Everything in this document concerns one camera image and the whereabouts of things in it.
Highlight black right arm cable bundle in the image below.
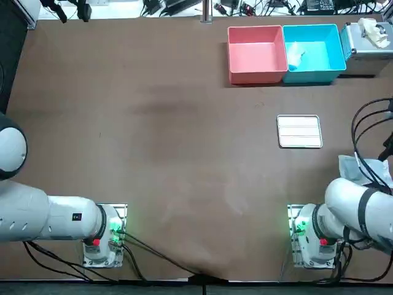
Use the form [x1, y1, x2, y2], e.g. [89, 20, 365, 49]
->
[351, 97, 393, 194]

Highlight new face mask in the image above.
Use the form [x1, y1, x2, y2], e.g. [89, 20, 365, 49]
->
[338, 155, 393, 186]

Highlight black labelled power adapter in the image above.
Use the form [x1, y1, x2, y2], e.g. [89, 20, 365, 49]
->
[302, 0, 338, 15]

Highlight silver aluminium case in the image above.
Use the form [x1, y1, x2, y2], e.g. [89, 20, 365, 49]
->
[340, 21, 393, 77]

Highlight aluminium profile post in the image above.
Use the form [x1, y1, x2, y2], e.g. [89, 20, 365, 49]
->
[200, 0, 213, 24]

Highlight pink plastic box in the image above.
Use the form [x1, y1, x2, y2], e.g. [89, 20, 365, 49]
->
[227, 25, 289, 85]

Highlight blue plastic box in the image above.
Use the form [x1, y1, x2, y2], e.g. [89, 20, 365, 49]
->
[281, 23, 347, 85]

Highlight used white face mask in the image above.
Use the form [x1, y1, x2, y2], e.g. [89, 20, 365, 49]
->
[287, 41, 308, 72]

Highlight small grey ridged tray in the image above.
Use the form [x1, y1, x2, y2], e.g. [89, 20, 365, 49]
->
[276, 114, 323, 149]

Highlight cream latex gloves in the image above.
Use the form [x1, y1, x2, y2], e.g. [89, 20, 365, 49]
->
[358, 17, 391, 49]

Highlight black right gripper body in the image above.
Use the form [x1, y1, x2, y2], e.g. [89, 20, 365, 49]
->
[378, 135, 393, 161]

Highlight black left base cable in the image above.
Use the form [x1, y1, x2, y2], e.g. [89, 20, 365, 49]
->
[118, 229, 216, 279]

